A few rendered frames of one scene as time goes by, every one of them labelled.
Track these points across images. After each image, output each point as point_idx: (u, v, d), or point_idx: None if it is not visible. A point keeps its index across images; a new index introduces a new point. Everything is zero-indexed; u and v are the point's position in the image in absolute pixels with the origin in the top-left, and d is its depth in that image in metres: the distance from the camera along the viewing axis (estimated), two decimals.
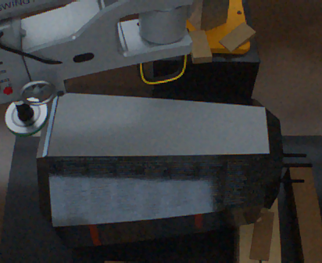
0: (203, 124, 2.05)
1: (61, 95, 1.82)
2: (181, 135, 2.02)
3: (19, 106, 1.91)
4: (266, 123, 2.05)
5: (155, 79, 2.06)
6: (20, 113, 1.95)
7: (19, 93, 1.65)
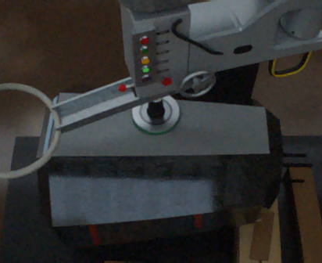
0: (203, 124, 2.05)
1: None
2: (181, 135, 2.02)
3: (156, 103, 1.95)
4: (266, 123, 2.05)
5: (280, 72, 2.09)
6: (154, 110, 1.99)
7: (180, 84, 1.67)
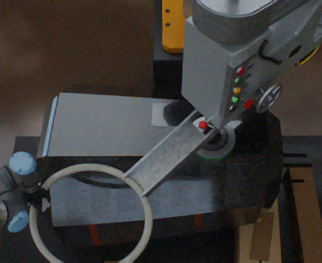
0: None
1: None
2: None
3: None
4: (266, 123, 2.05)
5: (300, 59, 2.13)
6: (215, 135, 1.92)
7: (259, 102, 1.62)
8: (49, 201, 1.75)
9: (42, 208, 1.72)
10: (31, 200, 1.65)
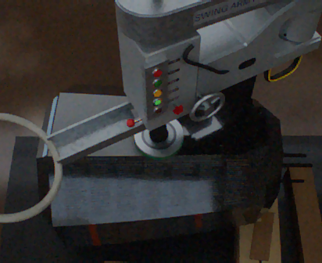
0: (203, 124, 2.05)
1: (215, 106, 1.79)
2: None
3: (161, 127, 1.86)
4: (266, 123, 2.05)
5: (274, 76, 2.07)
6: (159, 134, 1.89)
7: (191, 110, 1.60)
8: None
9: None
10: None
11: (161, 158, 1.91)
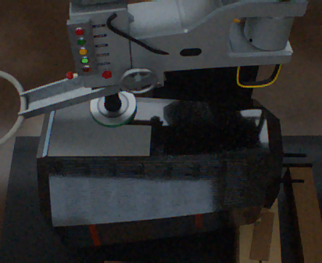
0: (203, 124, 2.05)
1: (159, 86, 1.84)
2: (181, 135, 2.02)
3: (110, 96, 1.98)
4: (266, 123, 2.05)
5: (247, 83, 2.05)
6: (109, 102, 2.01)
7: (119, 78, 1.68)
8: None
9: None
10: None
11: None
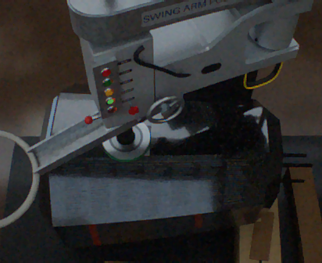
0: (203, 124, 2.05)
1: None
2: (181, 135, 2.02)
3: (126, 130, 1.88)
4: (266, 123, 2.05)
5: (252, 84, 2.05)
6: (123, 137, 1.92)
7: (147, 112, 1.60)
8: None
9: None
10: None
11: (148, 147, 1.98)
